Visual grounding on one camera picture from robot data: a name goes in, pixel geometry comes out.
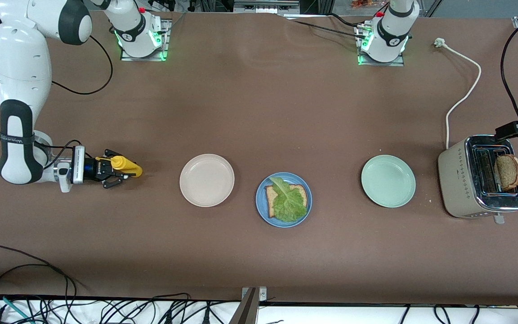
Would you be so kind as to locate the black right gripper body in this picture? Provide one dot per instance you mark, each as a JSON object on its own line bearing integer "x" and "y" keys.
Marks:
{"x": 98, "y": 170}

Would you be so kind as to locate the yellow mustard squeeze bottle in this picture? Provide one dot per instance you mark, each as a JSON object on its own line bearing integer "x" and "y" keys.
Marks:
{"x": 128, "y": 167}

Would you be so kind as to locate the bread slice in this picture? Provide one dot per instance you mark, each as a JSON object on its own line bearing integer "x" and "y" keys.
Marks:
{"x": 271, "y": 195}
{"x": 508, "y": 172}

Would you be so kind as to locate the green lettuce leaf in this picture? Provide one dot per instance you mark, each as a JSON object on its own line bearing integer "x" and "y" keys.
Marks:
{"x": 289, "y": 204}

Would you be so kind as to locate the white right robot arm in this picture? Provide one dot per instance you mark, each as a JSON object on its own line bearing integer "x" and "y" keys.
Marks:
{"x": 20, "y": 67}

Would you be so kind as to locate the beige round plate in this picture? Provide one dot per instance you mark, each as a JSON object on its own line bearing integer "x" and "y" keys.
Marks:
{"x": 207, "y": 180}

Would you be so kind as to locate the light green round plate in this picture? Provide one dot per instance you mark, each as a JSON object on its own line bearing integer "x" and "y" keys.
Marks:
{"x": 388, "y": 181}

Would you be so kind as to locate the blue round plate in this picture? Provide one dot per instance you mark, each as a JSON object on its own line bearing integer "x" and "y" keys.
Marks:
{"x": 261, "y": 211}

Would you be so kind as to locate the beige chrome toaster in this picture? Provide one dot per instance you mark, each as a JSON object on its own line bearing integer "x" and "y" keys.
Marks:
{"x": 457, "y": 180}

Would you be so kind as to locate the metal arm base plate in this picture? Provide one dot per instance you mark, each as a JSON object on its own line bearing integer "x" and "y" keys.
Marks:
{"x": 380, "y": 64}
{"x": 165, "y": 45}

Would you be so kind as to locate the grey camera mast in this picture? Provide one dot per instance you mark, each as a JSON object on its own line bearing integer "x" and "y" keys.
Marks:
{"x": 245, "y": 312}

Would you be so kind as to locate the silver metal edge bracket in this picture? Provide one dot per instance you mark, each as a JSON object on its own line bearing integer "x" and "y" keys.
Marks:
{"x": 262, "y": 294}

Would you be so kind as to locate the silver background equipment frame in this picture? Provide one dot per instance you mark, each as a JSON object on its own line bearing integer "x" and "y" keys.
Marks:
{"x": 265, "y": 5}

